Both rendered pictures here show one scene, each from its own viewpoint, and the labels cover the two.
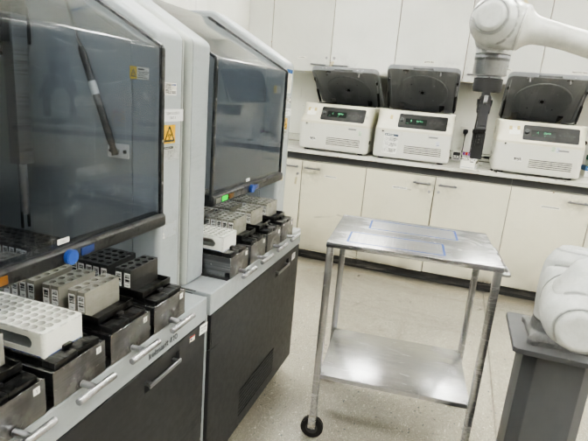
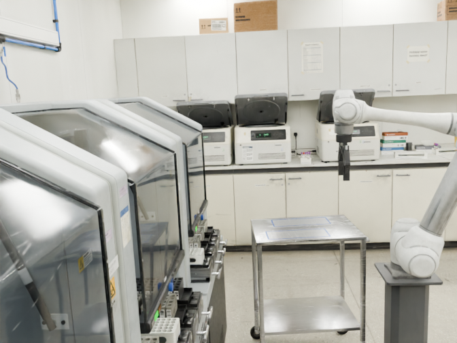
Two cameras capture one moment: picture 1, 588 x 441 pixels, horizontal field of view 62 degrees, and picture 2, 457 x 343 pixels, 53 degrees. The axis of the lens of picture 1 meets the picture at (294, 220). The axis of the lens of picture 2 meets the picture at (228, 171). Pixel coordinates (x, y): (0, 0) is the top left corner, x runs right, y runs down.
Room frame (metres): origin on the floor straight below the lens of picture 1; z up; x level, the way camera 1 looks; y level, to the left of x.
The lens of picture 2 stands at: (-0.59, 0.56, 1.63)
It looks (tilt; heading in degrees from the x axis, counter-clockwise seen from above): 10 degrees down; 346
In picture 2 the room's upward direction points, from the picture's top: 3 degrees counter-clockwise
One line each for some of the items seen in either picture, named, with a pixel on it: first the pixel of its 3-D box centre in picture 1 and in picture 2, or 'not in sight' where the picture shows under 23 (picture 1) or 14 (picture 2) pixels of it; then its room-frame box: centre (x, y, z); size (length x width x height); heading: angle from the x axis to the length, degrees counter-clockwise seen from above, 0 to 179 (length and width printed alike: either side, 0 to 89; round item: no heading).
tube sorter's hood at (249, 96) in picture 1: (193, 96); (150, 162); (1.81, 0.40, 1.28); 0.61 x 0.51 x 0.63; 162
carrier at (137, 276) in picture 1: (141, 274); (179, 289); (1.14, 0.37, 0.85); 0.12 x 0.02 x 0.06; 162
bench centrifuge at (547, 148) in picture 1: (538, 123); (345, 124); (3.62, -1.71, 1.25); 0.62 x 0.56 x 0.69; 162
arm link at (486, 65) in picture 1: (490, 66); (343, 128); (1.38, -0.49, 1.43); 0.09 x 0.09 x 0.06
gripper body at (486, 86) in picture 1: (486, 94); (343, 143); (1.38, -0.49, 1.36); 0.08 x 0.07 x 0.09; 162
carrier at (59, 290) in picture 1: (74, 290); not in sight; (1.01, 0.48, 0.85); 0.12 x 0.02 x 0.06; 162
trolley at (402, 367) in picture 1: (399, 332); (305, 292); (1.81, -0.47, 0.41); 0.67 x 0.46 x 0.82; 78
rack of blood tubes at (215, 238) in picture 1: (190, 234); (173, 257); (1.55, 0.34, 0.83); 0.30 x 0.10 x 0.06; 72
